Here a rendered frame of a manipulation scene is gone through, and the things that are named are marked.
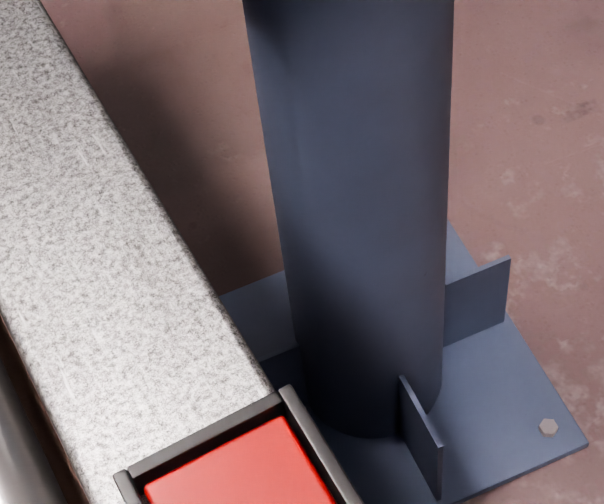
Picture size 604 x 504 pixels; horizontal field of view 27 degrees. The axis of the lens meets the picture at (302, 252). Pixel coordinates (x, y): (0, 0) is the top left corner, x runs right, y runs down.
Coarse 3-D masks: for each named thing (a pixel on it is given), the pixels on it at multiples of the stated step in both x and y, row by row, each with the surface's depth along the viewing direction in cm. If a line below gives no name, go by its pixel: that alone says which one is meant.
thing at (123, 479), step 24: (288, 384) 48; (264, 408) 48; (288, 408) 48; (216, 432) 47; (240, 432) 48; (312, 432) 47; (168, 456) 47; (192, 456) 48; (312, 456) 48; (120, 480) 47; (144, 480) 47; (336, 480) 46
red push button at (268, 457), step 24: (264, 432) 48; (288, 432) 47; (216, 456) 47; (240, 456) 47; (264, 456) 47; (288, 456) 47; (168, 480) 47; (192, 480) 47; (216, 480) 47; (240, 480) 46; (264, 480) 46; (288, 480) 46; (312, 480) 46
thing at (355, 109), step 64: (256, 0) 94; (320, 0) 90; (384, 0) 90; (448, 0) 97; (256, 64) 102; (320, 64) 96; (384, 64) 96; (448, 64) 103; (320, 128) 102; (384, 128) 102; (448, 128) 111; (320, 192) 109; (384, 192) 109; (320, 256) 118; (384, 256) 117; (448, 256) 162; (256, 320) 158; (320, 320) 129; (384, 320) 126; (448, 320) 149; (320, 384) 141; (384, 384) 137; (448, 384) 151; (512, 384) 150; (384, 448) 147; (448, 448) 146; (512, 448) 146; (576, 448) 145
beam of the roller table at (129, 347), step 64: (0, 0) 64; (0, 64) 61; (64, 64) 61; (0, 128) 59; (64, 128) 59; (0, 192) 57; (64, 192) 57; (128, 192) 56; (0, 256) 55; (64, 256) 55; (128, 256) 54; (192, 256) 54; (64, 320) 53; (128, 320) 52; (192, 320) 52; (64, 384) 51; (128, 384) 51; (192, 384) 51; (256, 384) 50; (64, 448) 50; (128, 448) 49
